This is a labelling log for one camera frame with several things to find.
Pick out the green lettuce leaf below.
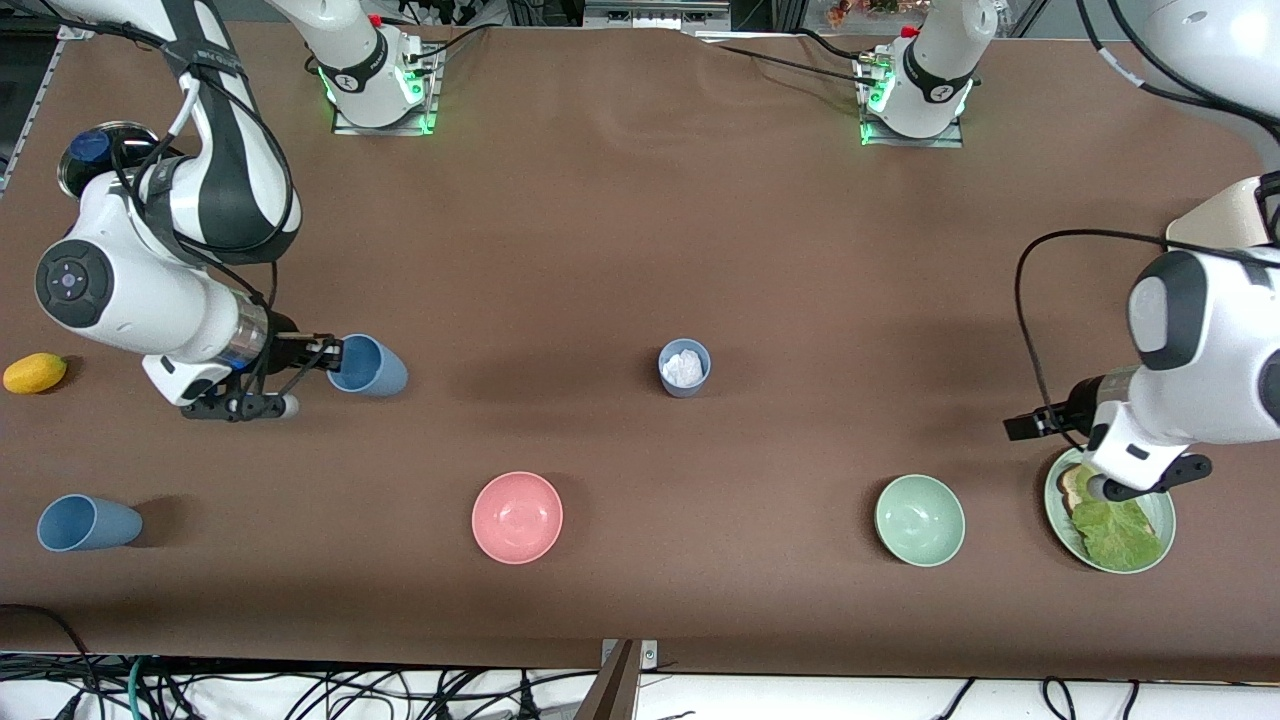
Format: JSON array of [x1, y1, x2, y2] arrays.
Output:
[[1070, 470, 1166, 571]]

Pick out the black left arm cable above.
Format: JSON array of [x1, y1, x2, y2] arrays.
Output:
[[1015, 0, 1263, 451]]

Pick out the orange artificial flowers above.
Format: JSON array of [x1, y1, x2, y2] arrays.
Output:
[[825, 0, 901, 26]]

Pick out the green plate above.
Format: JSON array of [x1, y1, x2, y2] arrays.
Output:
[[1043, 447, 1177, 575]]

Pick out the yellow lemon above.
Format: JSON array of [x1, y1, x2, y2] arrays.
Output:
[[3, 352, 68, 395]]

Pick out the thick black floor cable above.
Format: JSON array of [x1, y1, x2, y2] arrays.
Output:
[[0, 603, 96, 701]]

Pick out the grey electronics box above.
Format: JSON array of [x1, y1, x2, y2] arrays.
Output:
[[583, 0, 731, 29]]

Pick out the blue cup with tissue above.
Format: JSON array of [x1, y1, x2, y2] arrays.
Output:
[[657, 338, 713, 399]]

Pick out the grey metal post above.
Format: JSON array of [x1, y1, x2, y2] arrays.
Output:
[[573, 640, 641, 720]]

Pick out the brown table cover cloth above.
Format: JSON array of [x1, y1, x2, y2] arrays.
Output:
[[0, 18, 1280, 681]]

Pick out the aluminium frame profile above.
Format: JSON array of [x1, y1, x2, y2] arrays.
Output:
[[0, 25, 101, 201]]

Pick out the mint green bowl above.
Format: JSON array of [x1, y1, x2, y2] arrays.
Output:
[[874, 473, 967, 568]]

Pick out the black base cable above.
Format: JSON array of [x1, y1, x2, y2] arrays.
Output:
[[405, 25, 491, 76], [795, 28, 881, 63], [715, 42, 876, 86]]

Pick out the toasted bread slice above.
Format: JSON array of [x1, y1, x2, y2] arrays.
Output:
[[1058, 465, 1096, 516]]

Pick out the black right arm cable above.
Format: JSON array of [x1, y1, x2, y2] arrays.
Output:
[[110, 0, 301, 401]]

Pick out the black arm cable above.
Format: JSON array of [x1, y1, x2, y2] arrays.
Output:
[[110, 0, 301, 401], [1015, 0, 1263, 451]]

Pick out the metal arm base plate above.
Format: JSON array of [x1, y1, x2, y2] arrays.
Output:
[[332, 45, 441, 136], [860, 55, 966, 149]]

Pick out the pink bowl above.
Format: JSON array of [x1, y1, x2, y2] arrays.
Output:
[[471, 471, 564, 565]]

